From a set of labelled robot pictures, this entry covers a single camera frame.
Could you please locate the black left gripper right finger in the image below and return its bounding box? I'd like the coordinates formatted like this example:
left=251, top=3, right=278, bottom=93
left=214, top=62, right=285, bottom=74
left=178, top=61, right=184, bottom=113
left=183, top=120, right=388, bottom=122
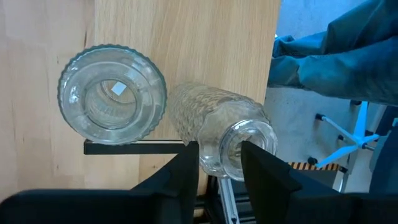
left=241, top=141, right=398, bottom=224

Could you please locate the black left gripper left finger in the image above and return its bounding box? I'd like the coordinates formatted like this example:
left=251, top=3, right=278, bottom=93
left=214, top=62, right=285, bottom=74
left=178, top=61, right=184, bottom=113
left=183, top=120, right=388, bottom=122
left=0, top=141, right=200, bottom=224

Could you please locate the yellow black hazard strip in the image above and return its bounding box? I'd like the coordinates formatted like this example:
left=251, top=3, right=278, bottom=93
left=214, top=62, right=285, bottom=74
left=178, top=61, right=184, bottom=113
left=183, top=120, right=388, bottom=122
left=287, top=161, right=341, bottom=172

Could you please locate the white office chair base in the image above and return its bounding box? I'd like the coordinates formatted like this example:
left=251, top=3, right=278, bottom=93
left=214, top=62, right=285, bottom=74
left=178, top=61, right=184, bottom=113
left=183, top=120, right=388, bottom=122
left=307, top=101, right=382, bottom=170

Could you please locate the silver frame bracket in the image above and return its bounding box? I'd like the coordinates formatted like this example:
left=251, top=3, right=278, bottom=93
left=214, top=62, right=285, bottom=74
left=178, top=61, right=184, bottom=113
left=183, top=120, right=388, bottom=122
left=216, top=176, right=241, bottom=224

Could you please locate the clear ribbed cylinder vase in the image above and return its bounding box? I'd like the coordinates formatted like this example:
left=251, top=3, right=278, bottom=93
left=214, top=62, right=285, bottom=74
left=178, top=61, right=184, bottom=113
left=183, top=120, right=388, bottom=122
left=57, top=44, right=168, bottom=146

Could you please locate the tall clear diamond-cut vase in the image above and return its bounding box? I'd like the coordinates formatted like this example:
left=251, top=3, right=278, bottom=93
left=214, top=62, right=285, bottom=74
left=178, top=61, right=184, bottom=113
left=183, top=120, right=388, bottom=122
left=167, top=81, right=279, bottom=182

